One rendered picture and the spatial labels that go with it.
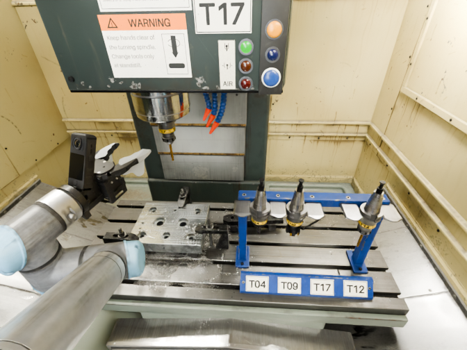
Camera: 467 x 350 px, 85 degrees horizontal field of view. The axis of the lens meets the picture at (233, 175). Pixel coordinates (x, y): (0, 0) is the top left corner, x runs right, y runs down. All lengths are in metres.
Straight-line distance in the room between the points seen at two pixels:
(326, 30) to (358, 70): 0.29
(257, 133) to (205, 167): 0.34
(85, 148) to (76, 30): 0.21
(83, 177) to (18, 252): 0.16
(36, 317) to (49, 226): 0.23
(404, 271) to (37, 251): 1.24
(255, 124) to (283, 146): 0.52
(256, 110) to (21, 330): 1.12
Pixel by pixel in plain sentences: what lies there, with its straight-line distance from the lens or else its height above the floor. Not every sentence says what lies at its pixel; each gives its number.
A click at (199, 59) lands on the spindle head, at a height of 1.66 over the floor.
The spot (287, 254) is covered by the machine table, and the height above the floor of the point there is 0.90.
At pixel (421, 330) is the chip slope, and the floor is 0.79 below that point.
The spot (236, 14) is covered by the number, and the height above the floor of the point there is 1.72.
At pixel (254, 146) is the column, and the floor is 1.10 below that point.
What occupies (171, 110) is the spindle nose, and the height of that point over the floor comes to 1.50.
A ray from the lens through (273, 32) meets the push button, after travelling 0.50.
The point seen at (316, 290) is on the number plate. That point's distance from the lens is 0.99.
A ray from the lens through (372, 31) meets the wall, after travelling 1.66.
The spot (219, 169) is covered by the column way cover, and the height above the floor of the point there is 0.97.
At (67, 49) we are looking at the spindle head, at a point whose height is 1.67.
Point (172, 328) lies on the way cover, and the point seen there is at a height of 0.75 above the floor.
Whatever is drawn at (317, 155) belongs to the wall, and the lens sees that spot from 1.85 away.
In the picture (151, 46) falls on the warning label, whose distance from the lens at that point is 0.54.
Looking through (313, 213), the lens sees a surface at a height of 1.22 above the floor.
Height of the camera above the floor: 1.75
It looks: 35 degrees down
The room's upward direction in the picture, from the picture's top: 1 degrees counter-clockwise
